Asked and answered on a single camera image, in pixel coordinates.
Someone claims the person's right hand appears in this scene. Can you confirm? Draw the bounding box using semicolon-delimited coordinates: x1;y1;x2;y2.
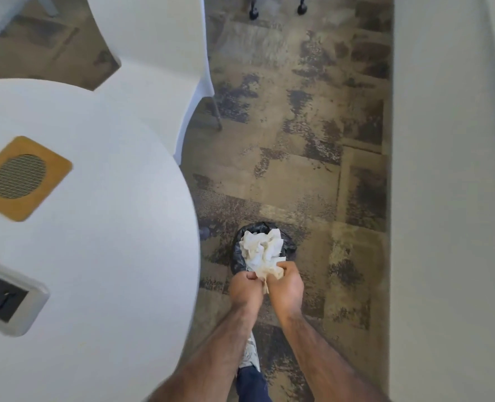
266;261;305;317

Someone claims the white framed power outlet box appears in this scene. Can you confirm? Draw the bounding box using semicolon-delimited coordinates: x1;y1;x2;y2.
0;256;50;337

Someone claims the white sneaker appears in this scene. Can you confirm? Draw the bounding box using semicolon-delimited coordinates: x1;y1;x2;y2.
238;331;261;373

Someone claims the person's left hand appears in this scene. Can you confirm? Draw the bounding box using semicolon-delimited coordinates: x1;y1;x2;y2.
229;271;264;311

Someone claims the person's left forearm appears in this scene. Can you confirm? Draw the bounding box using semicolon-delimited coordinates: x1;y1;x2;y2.
147;303;261;402

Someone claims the white plastic chair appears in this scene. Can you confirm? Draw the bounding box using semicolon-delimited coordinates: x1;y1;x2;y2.
0;0;224;167

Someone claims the black trash bin with liner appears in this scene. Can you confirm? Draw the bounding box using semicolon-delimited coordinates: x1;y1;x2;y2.
230;222;297;277

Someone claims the white paper towel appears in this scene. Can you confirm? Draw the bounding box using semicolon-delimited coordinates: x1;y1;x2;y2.
239;229;288;294

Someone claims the person's right forearm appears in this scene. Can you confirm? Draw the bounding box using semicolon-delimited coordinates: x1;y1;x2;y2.
273;309;392;402

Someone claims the person's blue trouser leg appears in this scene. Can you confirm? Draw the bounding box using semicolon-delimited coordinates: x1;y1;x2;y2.
235;365;273;402

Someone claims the tan square coaster with mesh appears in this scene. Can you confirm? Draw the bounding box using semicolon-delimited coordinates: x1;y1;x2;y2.
0;136;73;222

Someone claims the round white table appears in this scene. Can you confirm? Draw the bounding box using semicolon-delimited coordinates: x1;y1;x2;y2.
0;78;201;402

